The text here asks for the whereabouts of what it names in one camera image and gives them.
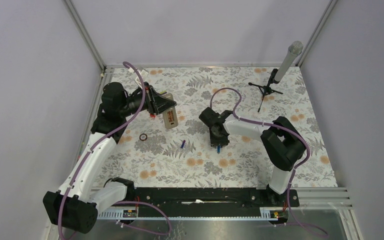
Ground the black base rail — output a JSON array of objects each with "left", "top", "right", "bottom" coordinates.
[{"left": 116, "top": 187, "right": 300, "bottom": 218}]

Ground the black mini tripod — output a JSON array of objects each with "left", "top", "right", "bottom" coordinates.
[{"left": 248, "top": 68, "right": 284, "bottom": 113}]

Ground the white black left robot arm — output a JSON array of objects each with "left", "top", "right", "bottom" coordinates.
[{"left": 43, "top": 82, "right": 177, "bottom": 234}]

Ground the grey microphone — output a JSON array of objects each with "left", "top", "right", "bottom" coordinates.
[{"left": 273, "top": 40, "right": 304, "bottom": 84}]

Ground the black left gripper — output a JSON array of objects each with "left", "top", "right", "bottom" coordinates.
[{"left": 119, "top": 82, "right": 177, "bottom": 117}]

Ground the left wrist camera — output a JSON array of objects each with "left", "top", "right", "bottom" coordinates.
[{"left": 134, "top": 68, "right": 149, "bottom": 88}]

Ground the poker chip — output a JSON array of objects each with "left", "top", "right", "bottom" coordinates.
[{"left": 139, "top": 133, "right": 148, "bottom": 141}]

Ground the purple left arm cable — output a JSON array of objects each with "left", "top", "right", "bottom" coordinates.
[{"left": 56, "top": 61, "right": 173, "bottom": 240}]

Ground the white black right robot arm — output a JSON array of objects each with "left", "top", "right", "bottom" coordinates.
[{"left": 199, "top": 107, "right": 310, "bottom": 206}]

